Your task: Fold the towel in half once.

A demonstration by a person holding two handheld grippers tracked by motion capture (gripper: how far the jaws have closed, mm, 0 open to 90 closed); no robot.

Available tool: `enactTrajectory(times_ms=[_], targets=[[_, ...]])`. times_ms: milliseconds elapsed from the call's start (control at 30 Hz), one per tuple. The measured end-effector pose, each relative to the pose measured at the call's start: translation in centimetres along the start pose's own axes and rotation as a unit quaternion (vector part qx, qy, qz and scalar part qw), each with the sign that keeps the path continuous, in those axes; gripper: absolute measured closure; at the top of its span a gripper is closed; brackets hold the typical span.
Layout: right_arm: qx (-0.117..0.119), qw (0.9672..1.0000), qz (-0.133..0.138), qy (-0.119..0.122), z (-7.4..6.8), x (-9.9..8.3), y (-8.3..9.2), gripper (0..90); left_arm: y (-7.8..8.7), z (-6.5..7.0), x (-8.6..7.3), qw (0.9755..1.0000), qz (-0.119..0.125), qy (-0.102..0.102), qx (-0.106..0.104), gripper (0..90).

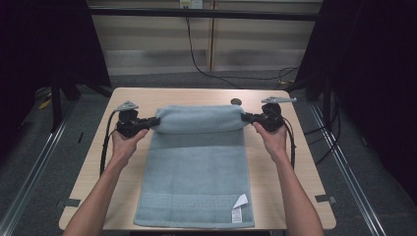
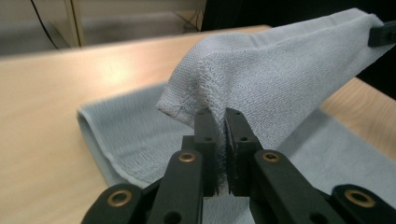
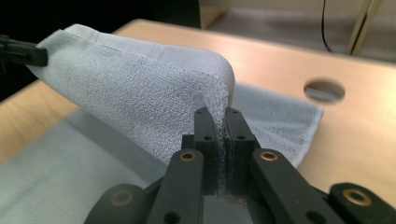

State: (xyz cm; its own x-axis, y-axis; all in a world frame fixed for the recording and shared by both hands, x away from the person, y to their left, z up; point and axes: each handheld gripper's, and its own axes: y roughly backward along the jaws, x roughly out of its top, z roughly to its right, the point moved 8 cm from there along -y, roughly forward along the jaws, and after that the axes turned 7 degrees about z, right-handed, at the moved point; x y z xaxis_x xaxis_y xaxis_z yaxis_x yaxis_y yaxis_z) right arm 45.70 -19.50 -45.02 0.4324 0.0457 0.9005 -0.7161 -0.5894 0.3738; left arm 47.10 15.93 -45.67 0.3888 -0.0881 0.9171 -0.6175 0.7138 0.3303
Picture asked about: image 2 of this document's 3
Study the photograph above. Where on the light blue towel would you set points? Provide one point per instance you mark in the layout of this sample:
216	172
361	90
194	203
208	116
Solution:
274	81

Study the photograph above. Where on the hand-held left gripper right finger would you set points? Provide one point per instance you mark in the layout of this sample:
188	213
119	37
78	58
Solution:
239	149

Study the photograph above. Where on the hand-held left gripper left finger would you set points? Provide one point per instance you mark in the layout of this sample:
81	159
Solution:
205	149

